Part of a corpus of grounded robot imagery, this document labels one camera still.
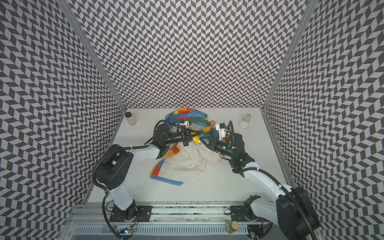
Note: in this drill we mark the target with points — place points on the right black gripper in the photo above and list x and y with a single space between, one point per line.
208 142

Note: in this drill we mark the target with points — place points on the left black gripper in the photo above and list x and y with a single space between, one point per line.
184 136

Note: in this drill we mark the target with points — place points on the rainbow coloured jacket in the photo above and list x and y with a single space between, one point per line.
184 163

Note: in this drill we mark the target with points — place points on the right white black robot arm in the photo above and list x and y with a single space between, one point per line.
289 208

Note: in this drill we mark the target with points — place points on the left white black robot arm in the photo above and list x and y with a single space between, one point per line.
110 172

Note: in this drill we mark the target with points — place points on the white bottle back right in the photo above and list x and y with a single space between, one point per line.
245 122

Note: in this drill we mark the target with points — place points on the black-lid jar back left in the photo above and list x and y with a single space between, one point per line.
130 118

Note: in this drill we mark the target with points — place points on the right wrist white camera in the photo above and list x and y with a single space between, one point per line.
224 133

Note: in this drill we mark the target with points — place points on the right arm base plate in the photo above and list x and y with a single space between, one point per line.
238 213

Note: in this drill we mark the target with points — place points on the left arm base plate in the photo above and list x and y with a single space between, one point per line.
141 213

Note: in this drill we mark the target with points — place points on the tan-lid jar on rail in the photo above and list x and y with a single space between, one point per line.
232 227

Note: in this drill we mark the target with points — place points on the aluminium front rail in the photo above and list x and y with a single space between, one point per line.
162 213

